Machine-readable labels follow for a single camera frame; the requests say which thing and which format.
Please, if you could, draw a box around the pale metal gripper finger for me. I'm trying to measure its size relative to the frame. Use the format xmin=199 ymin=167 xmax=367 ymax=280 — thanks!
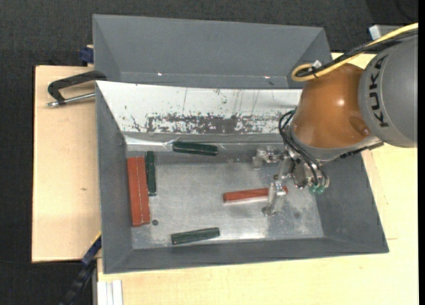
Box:
xmin=270 ymin=185 xmax=288 ymax=215
xmin=262 ymin=181 xmax=278 ymax=216

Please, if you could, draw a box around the pale wood board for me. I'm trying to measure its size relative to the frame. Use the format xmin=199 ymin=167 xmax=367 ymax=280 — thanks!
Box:
xmin=31 ymin=64 xmax=102 ymax=264

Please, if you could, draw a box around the grey metal bin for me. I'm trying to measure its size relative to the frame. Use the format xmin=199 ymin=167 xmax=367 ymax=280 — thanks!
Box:
xmin=92 ymin=13 xmax=390 ymax=274

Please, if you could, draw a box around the red-brown flat block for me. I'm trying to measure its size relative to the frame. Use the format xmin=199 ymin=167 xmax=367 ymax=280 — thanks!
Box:
xmin=222 ymin=187 xmax=289 ymax=206
xmin=126 ymin=156 xmax=151 ymax=228

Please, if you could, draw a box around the dark green flat block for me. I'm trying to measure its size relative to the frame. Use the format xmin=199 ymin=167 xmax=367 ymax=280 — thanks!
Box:
xmin=145 ymin=150 xmax=157 ymax=197
xmin=170 ymin=227 xmax=221 ymax=246
xmin=172 ymin=141 xmax=219 ymax=157

